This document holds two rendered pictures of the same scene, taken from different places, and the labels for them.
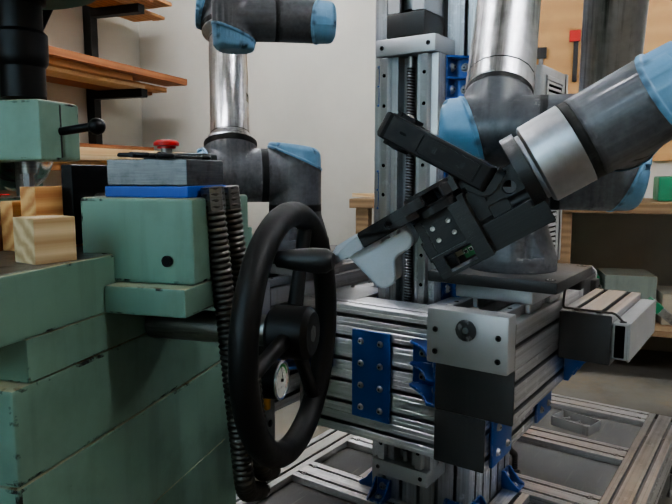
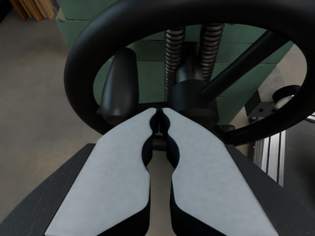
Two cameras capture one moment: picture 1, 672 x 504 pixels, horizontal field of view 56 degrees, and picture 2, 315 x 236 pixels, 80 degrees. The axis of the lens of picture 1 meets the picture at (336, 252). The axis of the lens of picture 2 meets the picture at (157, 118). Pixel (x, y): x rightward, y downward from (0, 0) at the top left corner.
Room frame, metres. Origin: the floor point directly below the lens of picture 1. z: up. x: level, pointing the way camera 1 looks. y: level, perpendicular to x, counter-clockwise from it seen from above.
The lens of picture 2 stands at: (0.61, -0.06, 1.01)
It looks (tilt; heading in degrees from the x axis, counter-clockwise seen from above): 62 degrees down; 72
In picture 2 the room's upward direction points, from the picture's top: 4 degrees clockwise
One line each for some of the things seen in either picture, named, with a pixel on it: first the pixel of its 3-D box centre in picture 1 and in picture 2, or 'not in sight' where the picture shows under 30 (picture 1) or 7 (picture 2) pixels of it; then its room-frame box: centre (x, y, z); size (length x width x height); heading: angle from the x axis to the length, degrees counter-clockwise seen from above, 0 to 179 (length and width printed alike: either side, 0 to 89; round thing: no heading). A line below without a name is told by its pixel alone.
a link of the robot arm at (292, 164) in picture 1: (291, 173); not in sight; (1.39, 0.10, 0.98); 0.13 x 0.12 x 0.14; 100
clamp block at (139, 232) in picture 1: (170, 234); not in sight; (0.72, 0.19, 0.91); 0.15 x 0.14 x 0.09; 164
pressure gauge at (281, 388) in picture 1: (271, 384); (286, 98); (0.97, 0.10, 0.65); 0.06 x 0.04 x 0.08; 164
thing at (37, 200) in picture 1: (95, 213); not in sight; (0.78, 0.30, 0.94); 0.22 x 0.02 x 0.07; 164
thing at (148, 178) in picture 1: (173, 171); not in sight; (0.73, 0.19, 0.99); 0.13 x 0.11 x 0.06; 164
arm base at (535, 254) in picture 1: (513, 239); not in sight; (1.11, -0.31, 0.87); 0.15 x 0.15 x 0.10
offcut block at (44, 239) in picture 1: (45, 239); not in sight; (0.61, 0.28, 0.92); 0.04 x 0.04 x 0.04; 54
